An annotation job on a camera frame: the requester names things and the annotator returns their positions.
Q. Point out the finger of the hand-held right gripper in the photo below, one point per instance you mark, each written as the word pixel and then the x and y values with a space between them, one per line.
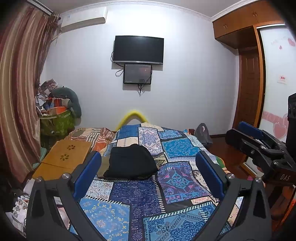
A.
pixel 251 129
pixel 240 141

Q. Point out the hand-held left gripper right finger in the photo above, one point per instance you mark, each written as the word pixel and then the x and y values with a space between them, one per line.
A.
pixel 209 173

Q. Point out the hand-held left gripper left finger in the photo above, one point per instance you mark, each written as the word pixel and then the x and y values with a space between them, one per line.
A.
pixel 89 173

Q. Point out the black pants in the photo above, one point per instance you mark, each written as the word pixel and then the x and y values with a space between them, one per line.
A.
pixel 131 162

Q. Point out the olive green pants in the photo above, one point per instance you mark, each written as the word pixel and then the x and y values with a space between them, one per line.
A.
pixel 103 168

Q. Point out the wooden lap tray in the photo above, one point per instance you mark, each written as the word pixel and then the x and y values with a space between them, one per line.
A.
pixel 60 160

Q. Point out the brown wooden door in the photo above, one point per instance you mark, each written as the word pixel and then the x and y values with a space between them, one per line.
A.
pixel 249 92

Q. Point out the grey plastic bag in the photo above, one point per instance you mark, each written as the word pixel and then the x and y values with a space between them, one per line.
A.
pixel 203 135

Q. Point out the orange striped bedsheet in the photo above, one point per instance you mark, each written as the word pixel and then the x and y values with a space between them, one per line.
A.
pixel 101 136

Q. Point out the white heart-patterned sliding door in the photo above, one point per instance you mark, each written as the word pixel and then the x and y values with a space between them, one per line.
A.
pixel 275 97

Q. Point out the blue patchwork blanket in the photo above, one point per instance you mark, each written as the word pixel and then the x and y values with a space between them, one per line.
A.
pixel 175 148

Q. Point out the green storage bag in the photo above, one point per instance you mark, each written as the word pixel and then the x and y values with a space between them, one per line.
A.
pixel 57 125

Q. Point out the red and white sticker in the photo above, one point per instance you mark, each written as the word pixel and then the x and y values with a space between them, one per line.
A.
pixel 282 79

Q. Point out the orange box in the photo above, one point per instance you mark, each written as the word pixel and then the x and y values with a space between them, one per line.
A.
pixel 57 110

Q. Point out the yellow foam noodle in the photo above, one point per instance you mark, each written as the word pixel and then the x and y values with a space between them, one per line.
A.
pixel 129 112

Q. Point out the pile of printed papers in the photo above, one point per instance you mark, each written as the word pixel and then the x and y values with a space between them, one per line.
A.
pixel 20 208

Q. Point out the dark clothing pile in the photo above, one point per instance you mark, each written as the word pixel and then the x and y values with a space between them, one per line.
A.
pixel 9 192

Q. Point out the grey pillow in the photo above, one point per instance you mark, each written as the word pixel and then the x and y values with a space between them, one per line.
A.
pixel 69 92

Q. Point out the crumpled patterned paper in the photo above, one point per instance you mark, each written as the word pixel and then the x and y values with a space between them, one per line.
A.
pixel 47 87

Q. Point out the wooden overhead cabinet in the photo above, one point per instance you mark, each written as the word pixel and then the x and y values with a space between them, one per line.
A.
pixel 235 23

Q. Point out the small black monitor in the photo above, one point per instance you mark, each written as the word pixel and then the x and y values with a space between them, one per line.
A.
pixel 137 74

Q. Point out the striped brown curtain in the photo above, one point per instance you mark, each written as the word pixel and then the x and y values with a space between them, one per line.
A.
pixel 20 81

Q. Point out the white air conditioner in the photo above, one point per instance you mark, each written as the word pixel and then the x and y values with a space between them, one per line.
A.
pixel 85 19

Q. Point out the black wall television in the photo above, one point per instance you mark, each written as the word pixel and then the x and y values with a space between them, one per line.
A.
pixel 138 49

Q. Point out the curtain rail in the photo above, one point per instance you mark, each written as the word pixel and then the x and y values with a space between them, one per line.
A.
pixel 39 7

